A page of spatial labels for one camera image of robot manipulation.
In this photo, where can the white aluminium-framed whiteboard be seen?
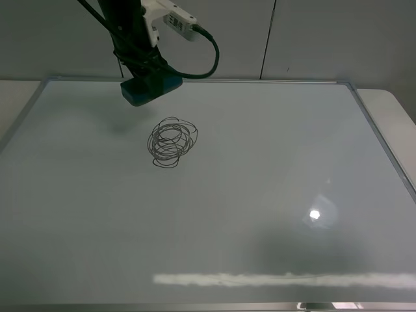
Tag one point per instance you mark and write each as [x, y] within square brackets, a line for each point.
[291, 197]

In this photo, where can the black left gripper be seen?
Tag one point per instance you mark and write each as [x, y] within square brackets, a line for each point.
[136, 53]

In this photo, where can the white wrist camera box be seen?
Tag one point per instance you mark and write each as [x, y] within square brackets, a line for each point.
[172, 15]

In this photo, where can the black marker scribble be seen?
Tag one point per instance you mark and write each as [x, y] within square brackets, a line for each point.
[171, 139]

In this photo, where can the blue whiteboard eraser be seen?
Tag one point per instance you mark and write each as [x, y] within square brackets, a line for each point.
[139, 91]

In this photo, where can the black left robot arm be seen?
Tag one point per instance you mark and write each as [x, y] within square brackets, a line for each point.
[118, 15]

